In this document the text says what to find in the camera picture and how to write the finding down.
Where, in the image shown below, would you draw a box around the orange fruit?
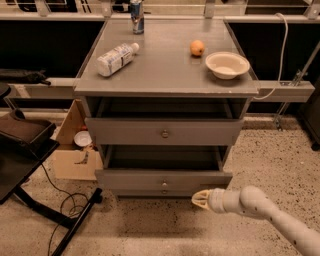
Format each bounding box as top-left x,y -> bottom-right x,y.
190,40 -> 205,57

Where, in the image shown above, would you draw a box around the black chair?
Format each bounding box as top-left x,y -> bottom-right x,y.
0,82 -> 103,256

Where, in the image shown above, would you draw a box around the grey bottom drawer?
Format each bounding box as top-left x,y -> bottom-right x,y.
112,187 -> 211,197

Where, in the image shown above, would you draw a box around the white paper bowl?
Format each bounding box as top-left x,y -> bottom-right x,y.
205,52 -> 250,80

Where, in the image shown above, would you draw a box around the blue energy drink can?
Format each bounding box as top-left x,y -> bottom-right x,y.
130,0 -> 144,34

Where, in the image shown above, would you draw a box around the white bowl in box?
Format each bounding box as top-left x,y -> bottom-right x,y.
74,131 -> 92,147

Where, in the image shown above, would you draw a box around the black floor cable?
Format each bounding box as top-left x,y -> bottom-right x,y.
39,162 -> 90,256

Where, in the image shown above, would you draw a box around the grey top drawer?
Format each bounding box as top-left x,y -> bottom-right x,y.
84,97 -> 243,146

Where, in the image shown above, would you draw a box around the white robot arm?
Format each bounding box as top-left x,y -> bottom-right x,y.
191,186 -> 320,256

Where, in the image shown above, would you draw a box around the metal railing frame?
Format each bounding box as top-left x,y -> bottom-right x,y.
0,0 -> 320,131

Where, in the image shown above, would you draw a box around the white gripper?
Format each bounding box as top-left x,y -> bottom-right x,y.
191,189 -> 226,214

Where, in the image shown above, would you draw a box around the cardboard box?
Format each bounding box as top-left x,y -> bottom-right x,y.
52,100 -> 103,180

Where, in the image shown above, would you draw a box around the grey drawer cabinet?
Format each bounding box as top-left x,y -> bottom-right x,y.
73,18 -> 260,198

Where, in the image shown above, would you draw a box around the clear plastic water bottle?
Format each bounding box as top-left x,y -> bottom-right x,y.
97,43 -> 140,77

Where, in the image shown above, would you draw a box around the white hanging cable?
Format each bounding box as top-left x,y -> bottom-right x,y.
252,12 -> 290,101

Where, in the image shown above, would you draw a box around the grey drawer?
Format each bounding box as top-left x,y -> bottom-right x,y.
84,97 -> 243,146
112,187 -> 211,197
95,145 -> 232,190

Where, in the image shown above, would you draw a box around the black object on rail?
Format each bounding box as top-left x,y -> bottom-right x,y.
0,69 -> 51,86

